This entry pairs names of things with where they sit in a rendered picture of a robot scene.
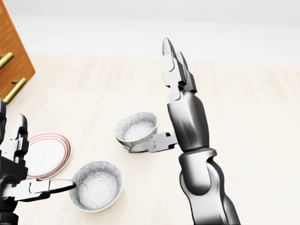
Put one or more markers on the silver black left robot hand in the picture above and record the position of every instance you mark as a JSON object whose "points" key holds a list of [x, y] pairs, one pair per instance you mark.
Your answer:
{"points": [[35, 187]]}

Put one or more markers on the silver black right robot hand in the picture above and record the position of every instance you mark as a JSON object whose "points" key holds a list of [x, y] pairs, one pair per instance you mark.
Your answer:
{"points": [[187, 122]]}

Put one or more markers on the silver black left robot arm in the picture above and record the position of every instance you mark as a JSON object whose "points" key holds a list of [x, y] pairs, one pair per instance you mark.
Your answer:
{"points": [[7, 216]]}

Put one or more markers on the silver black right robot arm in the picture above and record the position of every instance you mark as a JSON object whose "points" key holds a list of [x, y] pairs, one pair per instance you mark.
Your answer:
{"points": [[199, 178]]}

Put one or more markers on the patterned grey bowl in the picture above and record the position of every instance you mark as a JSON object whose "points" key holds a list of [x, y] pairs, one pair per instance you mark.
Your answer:
{"points": [[136, 129], [98, 185]]}

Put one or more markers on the white plate with red rings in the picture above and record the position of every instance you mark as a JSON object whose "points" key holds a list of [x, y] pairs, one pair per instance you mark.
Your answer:
{"points": [[47, 157]]}

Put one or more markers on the wooden cabinet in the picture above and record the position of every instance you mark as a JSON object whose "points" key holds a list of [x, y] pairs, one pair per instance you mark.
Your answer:
{"points": [[14, 35]]}

